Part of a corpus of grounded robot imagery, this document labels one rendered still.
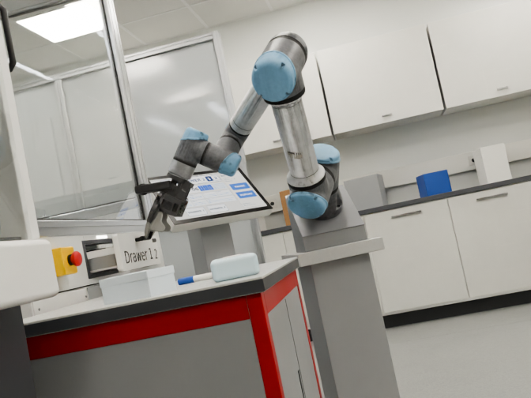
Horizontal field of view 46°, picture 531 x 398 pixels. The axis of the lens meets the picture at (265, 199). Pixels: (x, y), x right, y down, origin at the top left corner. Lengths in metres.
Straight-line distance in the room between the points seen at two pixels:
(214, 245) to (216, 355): 1.63
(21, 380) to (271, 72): 0.92
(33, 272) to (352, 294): 1.17
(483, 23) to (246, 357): 4.45
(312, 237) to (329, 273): 0.13
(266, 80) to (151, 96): 2.18
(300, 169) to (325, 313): 0.49
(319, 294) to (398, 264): 2.79
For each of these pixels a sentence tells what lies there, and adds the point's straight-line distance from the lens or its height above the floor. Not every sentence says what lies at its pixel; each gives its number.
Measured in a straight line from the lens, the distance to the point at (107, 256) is 1.89.
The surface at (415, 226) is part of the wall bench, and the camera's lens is 4.76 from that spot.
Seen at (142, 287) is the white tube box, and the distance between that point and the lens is 1.27.
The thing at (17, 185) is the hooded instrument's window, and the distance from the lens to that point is 1.17.
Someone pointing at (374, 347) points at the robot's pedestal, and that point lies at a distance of 2.08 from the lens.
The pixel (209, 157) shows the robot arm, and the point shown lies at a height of 1.10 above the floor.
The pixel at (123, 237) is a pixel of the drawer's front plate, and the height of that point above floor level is 0.92.
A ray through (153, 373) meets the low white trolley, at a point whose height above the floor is 0.62.
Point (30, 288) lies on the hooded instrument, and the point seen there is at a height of 0.82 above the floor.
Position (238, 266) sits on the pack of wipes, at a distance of 1.25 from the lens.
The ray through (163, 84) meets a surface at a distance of 3.77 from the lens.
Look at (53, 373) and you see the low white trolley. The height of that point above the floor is 0.65.
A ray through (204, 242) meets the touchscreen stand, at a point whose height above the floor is 0.87.
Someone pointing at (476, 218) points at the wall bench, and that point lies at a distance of 4.80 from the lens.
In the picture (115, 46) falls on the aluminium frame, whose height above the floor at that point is 1.69.
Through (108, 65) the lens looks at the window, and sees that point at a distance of 2.53.
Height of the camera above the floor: 0.82
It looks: 4 degrees up
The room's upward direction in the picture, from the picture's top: 12 degrees counter-clockwise
